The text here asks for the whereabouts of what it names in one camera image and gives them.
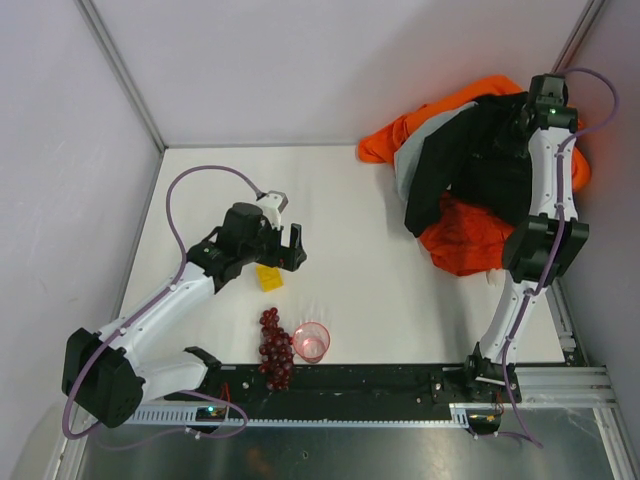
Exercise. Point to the white slotted cable duct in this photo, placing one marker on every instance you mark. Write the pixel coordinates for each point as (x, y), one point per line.
(198, 414)

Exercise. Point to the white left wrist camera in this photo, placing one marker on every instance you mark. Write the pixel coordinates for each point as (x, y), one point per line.
(272, 204)

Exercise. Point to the grey cloth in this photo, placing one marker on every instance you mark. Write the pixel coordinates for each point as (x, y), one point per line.
(406, 158)

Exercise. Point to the corner metal post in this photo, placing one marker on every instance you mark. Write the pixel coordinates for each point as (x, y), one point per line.
(115, 61)
(587, 20)

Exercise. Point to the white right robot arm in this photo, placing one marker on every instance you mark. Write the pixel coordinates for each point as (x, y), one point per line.
(544, 244)

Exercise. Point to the left corner metal post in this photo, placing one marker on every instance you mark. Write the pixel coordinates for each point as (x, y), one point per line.
(115, 61)

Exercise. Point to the black cloth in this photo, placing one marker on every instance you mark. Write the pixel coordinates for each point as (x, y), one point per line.
(479, 158)

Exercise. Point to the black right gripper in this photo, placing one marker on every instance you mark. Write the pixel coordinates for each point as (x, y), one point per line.
(546, 107)

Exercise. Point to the pink transparent plastic cup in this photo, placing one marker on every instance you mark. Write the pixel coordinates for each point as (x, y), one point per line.
(311, 341)

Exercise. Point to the yellow toy block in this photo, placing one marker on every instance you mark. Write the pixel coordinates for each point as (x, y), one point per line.
(269, 278)

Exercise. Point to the right corner metal post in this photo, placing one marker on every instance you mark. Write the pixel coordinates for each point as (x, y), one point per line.
(587, 20)

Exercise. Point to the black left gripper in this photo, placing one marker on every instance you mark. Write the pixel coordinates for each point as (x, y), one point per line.
(282, 248)

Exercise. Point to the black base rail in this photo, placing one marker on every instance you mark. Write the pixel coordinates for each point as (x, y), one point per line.
(351, 392)

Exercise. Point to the red plastic grape bunch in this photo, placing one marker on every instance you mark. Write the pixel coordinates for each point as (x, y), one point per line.
(276, 352)

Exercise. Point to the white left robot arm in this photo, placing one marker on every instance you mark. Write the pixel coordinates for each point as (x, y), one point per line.
(106, 373)

